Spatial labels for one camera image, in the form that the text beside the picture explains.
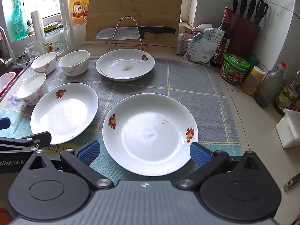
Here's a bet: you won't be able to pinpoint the white printed plastic bag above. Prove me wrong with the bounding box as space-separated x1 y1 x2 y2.
182 27 225 65

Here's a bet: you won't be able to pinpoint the black handled kitchen knife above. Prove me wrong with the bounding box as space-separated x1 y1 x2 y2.
95 26 177 40

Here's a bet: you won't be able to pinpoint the bottle with red label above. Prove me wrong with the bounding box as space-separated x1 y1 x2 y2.
289 91 300 112

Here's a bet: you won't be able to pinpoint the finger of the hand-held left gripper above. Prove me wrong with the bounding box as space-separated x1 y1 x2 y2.
0 117 11 130
0 132 52 154

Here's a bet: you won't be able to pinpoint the white plate with fruit print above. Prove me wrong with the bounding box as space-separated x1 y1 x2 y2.
30 82 99 145

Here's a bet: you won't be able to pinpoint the dark red knife block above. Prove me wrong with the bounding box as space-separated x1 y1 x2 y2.
227 13 262 60

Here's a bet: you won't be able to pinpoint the glass bottle with red cap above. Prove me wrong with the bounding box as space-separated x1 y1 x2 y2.
255 61 287 108

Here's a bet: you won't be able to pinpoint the bamboo cutting board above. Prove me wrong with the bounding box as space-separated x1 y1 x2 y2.
85 0 184 48

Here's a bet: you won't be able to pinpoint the oil bottle with green label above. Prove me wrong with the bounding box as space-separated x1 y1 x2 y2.
273 70 300 115

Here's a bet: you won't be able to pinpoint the orange and white packet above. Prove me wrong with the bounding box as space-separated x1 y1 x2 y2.
176 23 212 55

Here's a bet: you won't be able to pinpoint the metal faucet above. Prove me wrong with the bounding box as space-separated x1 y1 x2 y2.
0 26 17 68

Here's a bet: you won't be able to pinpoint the white plate with brown speck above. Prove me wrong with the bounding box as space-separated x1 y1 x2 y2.
102 93 199 177

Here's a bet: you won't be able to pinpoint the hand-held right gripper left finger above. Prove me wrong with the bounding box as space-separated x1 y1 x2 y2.
28 140 114 191

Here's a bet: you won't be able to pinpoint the metal wire rack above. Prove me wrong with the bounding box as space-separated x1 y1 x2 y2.
105 16 150 52

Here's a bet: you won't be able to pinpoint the white plate with brown stain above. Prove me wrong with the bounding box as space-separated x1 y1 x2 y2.
95 49 155 82

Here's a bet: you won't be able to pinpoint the green lidded sauce jar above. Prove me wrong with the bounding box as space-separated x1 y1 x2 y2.
220 53 250 85

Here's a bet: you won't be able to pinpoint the dark soy sauce bottle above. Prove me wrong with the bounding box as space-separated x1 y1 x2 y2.
210 7 233 67

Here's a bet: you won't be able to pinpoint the red plastic basin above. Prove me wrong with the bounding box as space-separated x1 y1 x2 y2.
0 72 16 96

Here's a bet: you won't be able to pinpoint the white bowl with pink flowers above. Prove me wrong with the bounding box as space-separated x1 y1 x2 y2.
16 72 48 106
30 52 57 75
58 50 90 77

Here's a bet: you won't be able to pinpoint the white plastic seasoning box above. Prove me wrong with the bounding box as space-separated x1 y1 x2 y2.
276 108 300 149

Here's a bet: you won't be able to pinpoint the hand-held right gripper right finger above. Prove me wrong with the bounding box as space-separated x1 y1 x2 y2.
176 142 268 191

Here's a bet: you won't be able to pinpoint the grey checked cloth mat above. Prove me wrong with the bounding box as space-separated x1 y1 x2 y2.
0 56 243 185

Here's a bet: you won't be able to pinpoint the glass jar with dark lid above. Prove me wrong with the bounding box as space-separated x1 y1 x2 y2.
43 22 67 53

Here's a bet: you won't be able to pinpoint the yellow lidded spice jar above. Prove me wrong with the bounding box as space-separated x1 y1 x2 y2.
241 66 265 96

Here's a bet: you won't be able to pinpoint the black kitchen scissors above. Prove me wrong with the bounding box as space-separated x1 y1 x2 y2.
255 0 269 25

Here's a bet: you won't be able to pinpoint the orange cooking wine jug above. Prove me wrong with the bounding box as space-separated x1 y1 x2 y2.
69 0 91 26

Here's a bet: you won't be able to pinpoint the green dish soap bottle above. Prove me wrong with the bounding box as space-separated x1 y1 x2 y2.
11 0 29 40

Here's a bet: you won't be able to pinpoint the clear glass mug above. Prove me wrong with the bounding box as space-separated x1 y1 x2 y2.
23 41 40 62

